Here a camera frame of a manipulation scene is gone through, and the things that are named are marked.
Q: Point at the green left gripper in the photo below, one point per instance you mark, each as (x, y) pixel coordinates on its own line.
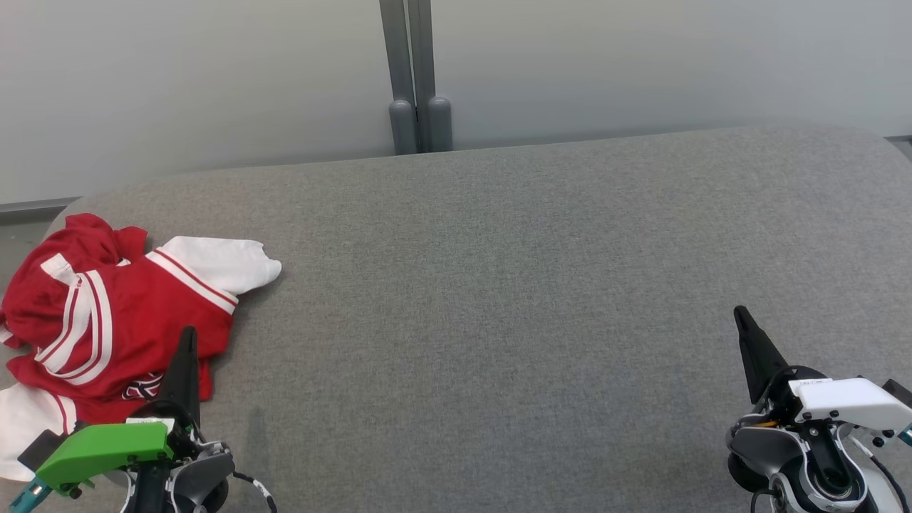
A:
(107, 445)

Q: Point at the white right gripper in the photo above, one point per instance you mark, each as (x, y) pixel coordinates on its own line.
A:
(848, 400)

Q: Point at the red white basketball jersey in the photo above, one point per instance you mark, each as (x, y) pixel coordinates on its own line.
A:
(178, 306)

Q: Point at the red white basketball shorts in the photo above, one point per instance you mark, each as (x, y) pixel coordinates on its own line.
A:
(92, 235)

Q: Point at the grey partition post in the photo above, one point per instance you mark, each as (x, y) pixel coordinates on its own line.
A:
(396, 57)
(424, 57)

